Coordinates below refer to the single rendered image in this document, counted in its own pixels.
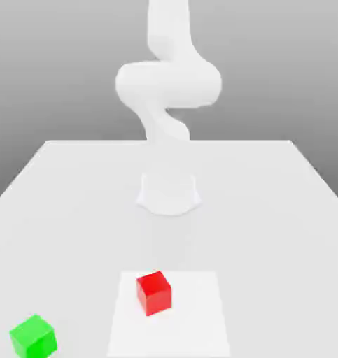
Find small red cube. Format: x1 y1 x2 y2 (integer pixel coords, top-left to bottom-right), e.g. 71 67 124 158
135 270 173 317

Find small green cube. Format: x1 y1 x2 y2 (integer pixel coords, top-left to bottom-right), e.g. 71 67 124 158
9 313 58 358

